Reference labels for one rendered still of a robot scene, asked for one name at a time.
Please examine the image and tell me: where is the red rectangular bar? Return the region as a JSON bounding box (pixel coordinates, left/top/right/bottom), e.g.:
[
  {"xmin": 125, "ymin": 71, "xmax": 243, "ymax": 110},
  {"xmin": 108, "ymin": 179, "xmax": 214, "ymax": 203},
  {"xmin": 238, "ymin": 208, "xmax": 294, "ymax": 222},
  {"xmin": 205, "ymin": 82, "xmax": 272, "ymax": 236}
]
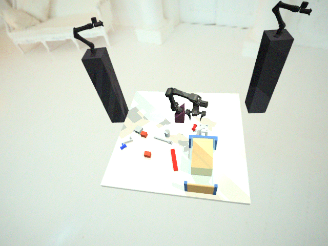
[{"xmin": 171, "ymin": 149, "xmax": 178, "ymax": 171}]

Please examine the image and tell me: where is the orange block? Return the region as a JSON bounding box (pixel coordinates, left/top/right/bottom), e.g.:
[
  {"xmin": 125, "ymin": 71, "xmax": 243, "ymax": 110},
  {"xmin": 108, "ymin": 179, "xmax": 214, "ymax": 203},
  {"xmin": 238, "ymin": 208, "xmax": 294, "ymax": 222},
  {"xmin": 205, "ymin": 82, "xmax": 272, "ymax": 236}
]
[
  {"xmin": 144, "ymin": 151, "xmax": 151, "ymax": 158},
  {"xmin": 140, "ymin": 131, "xmax": 148, "ymax": 138}
]

